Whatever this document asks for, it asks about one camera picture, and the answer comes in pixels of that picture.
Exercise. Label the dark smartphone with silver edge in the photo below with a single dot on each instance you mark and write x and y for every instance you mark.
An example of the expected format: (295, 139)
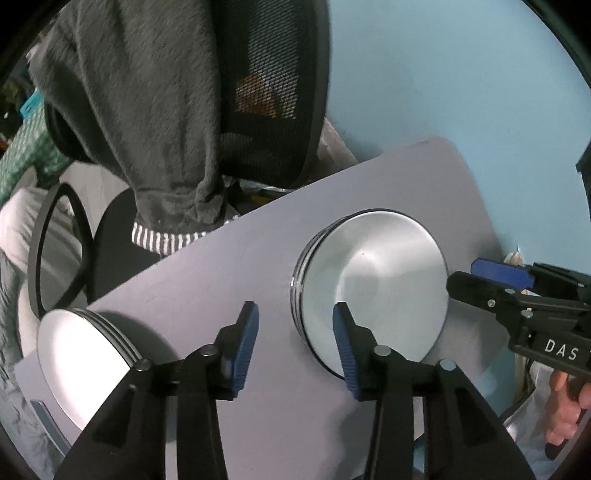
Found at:
(46, 417)

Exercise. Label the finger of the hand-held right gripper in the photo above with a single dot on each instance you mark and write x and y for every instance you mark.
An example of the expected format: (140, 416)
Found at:
(501, 273)
(485, 295)

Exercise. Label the person's right hand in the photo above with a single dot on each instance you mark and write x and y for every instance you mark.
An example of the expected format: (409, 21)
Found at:
(561, 410)

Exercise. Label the white plate with dark rim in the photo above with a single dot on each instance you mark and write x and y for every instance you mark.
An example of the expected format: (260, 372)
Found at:
(122, 333)
(78, 360)
(128, 333)

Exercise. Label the black office chair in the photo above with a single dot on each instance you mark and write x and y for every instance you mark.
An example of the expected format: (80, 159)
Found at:
(272, 55)

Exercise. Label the white bowl with dark rim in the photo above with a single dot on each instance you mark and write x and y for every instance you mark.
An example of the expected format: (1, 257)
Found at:
(300, 295)
(296, 295)
(292, 295)
(383, 277)

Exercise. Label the green checked cloth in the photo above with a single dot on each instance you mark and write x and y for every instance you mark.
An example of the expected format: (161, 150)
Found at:
(27, 152)

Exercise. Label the dark grey fleece garment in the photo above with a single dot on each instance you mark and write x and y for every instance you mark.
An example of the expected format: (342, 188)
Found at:
(138, 92)

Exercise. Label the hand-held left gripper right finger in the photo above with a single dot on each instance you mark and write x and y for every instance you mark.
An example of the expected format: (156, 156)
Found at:
(346, 350)

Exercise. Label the grey quilted duvet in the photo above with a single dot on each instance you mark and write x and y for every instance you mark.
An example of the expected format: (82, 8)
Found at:
(18, 369)

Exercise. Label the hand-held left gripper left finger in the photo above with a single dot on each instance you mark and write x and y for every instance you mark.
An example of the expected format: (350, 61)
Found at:
(241, 350)

